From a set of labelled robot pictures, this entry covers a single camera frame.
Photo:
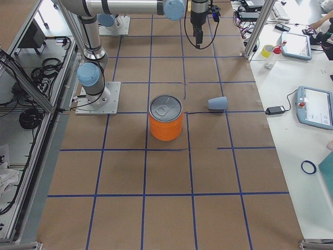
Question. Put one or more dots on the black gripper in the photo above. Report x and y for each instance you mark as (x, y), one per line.
(197, 16)

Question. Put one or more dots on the light blue cup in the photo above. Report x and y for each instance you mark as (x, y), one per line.
(218, 103)

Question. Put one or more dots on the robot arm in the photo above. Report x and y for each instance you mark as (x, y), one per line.
(87, 12)
(91, 74)

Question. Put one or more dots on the yellow tape roll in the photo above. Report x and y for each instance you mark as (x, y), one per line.
(266, 50)

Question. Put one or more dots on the black smartphone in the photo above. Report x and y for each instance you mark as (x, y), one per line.
(282, 27)

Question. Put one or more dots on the red capped bottle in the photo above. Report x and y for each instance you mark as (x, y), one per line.
(278, 49)

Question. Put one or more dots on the orange can with grey lid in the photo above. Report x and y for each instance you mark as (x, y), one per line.
(165, 117)

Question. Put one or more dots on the far teach pendant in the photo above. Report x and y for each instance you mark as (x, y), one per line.
(296, 46)

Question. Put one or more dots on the teach pendant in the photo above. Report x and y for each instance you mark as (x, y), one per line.
(296, 46)
(314, 107)

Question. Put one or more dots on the black power adapter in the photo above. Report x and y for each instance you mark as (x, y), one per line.
(275, 110)

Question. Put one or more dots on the near teach pendant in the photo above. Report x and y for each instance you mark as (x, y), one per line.
(314, 107)

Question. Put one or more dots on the aluminium frame post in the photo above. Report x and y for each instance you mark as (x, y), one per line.
(261, 21)

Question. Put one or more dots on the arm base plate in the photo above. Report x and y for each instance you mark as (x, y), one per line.
(95, 105)
(110, 25)

